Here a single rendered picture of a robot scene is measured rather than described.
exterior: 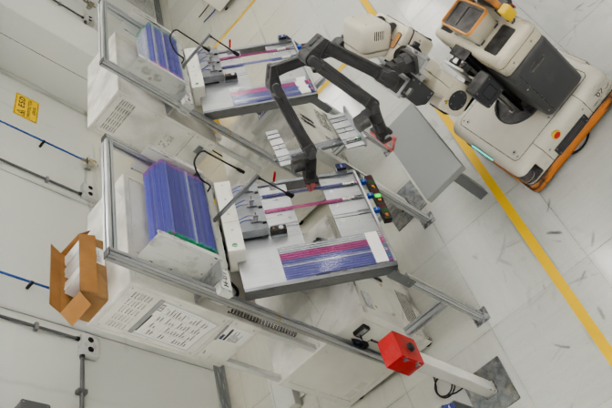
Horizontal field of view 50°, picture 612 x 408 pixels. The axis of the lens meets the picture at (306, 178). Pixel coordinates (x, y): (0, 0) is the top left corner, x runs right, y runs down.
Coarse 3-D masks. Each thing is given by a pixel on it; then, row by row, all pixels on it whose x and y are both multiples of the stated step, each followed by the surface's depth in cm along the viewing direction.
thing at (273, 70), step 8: (296, 56) 310; (328, 56) 314; (272, 64) 308; (280, 64) 307; (288, 64) 308; (296, 64) 310; (304, 64) 311; (272, 72) 305; (280, 72) 308; (272, 80) 307
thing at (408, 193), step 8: (320, 152) 370; (328, 152) 375; (320, 160) 373; (328, 160) 375; (336, 160) 377; (408, 184) 423; (392, 192) 408; (400, 192) 425; (408, 192) 420; (416, 192) 415; (408, 200) 417; (416, 200) 412; (424, 200) 407; (416, 208) 409; (392, 216) 422; (400, 216) 417; (408, 216) 411; (400, 224) 414
